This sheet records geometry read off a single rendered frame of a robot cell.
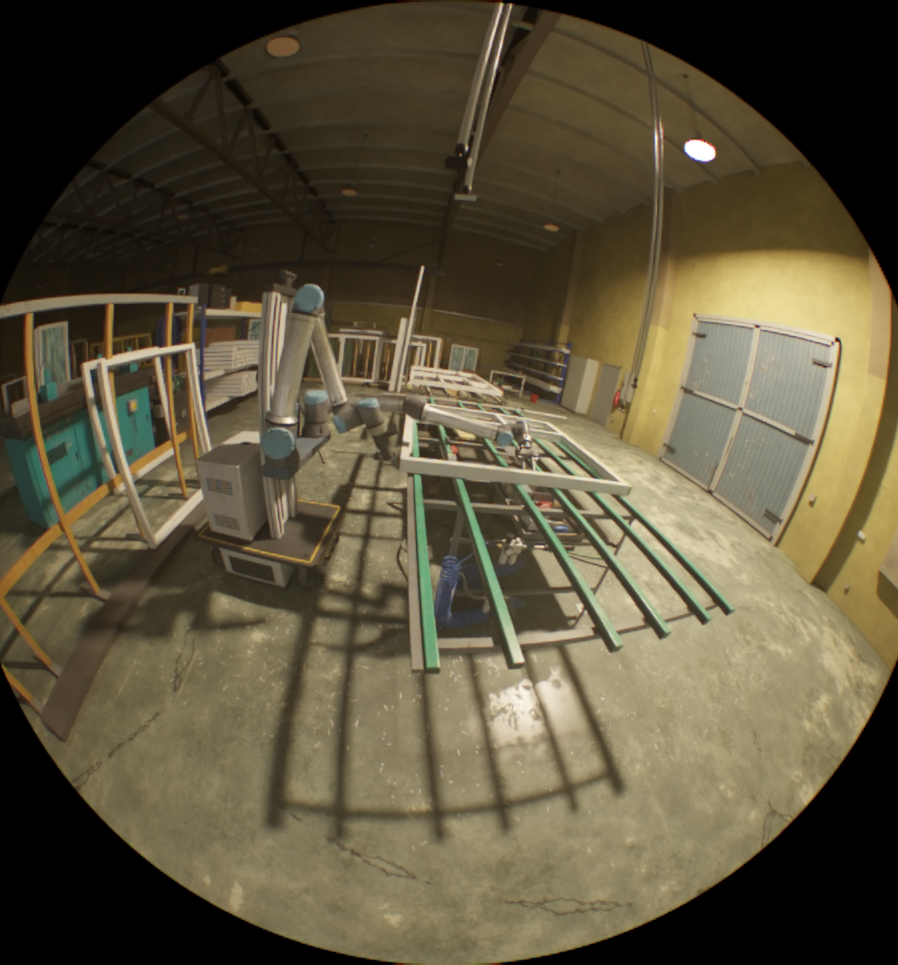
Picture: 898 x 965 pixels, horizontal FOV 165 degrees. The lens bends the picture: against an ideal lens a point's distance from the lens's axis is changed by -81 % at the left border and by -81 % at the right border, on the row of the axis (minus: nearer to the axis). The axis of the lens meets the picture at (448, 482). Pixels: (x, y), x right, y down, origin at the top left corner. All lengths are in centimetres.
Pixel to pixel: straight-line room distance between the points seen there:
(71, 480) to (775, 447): 1015
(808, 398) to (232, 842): 804
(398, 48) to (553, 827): 1016
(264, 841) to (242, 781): 29
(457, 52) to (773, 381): 907
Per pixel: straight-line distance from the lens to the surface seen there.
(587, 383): 1166
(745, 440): 739
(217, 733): 176
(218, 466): 189
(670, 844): 204
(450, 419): 178
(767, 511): 696
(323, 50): 912
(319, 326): 146
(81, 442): 412
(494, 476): 169
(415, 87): 964
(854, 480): 626
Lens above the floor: 154
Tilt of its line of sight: 25 degrees down
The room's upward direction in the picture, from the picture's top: 10 degrees clockwise
